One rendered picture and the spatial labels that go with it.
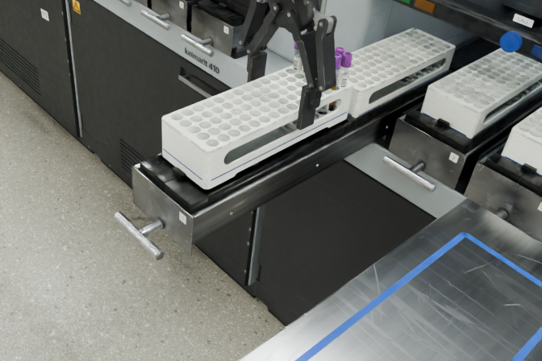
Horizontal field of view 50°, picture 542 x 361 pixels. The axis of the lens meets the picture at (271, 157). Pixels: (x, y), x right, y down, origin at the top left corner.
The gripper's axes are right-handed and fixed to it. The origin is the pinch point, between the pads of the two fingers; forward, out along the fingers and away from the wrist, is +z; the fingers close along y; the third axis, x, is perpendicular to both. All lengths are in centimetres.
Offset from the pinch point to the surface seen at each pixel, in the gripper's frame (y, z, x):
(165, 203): 1.1, 8.4, -21.7
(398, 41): -2.6, 1.1, 34.8
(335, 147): 6.8, 8.1, 7.0
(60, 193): -96, 88, 7
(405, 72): 5.1, 1.3, 25.8
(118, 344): -35, 88, -11
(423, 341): 37.3, 5.6, -15.6
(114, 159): -84, 72, 21
